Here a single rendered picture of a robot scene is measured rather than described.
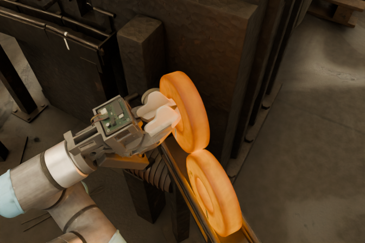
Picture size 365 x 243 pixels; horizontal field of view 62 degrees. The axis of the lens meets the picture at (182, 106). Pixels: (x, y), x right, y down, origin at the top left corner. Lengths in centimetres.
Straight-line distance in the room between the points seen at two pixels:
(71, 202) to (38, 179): 10
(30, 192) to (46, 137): 107
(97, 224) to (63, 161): 14
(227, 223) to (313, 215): 93
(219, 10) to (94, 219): 49
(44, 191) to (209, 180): 27
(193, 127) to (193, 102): 4
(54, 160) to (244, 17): 46
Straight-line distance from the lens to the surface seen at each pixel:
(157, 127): 54
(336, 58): 208
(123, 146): 52
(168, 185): 83
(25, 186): 57
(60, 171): 54
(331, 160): 158
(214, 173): 51
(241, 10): 69
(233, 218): 53
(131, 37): 74
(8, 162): 162
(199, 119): 51
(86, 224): 61
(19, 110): 179
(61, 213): 64
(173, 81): 53
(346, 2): 231
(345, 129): 172
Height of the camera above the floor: 125
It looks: 51 degrees down
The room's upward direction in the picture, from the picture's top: straight up
